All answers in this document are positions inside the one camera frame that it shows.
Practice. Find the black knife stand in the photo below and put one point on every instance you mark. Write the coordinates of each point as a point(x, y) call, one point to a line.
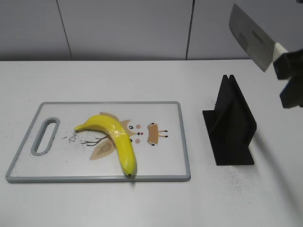
point(230, 125)

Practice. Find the white grey-rimmed cutting board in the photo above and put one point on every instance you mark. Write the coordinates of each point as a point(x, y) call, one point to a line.
point(52, 152)

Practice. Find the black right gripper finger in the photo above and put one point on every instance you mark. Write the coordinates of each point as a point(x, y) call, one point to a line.
point(292, 94)

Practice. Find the white-handled cleaver knife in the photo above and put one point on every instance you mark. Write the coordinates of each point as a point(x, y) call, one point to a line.
point(255, 42)

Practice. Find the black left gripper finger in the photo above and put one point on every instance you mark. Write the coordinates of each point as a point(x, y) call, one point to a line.
point(288, 65)

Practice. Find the yellow plastic banana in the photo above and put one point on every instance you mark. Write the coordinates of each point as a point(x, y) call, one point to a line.
point(115, 131)

